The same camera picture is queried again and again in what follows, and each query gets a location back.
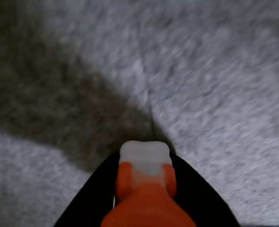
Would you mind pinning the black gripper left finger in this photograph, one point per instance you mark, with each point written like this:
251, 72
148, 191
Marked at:
94, 194

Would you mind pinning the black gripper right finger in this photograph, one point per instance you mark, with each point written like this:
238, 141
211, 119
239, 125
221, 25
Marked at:
200, 201

